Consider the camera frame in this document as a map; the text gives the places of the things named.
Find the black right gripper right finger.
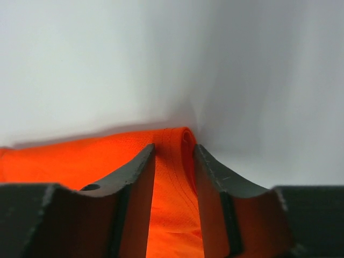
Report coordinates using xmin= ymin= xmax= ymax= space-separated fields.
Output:
xmin=193 ymin=145 xmax=343 ymax=257

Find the orange polo t-shirt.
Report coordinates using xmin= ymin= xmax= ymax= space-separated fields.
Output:
xmin=1 ymin=127 xmax=204 ymax=257

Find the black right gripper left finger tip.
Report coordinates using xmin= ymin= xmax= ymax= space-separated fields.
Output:
xmin=1 ymin=144 xmax=155 ymax=257

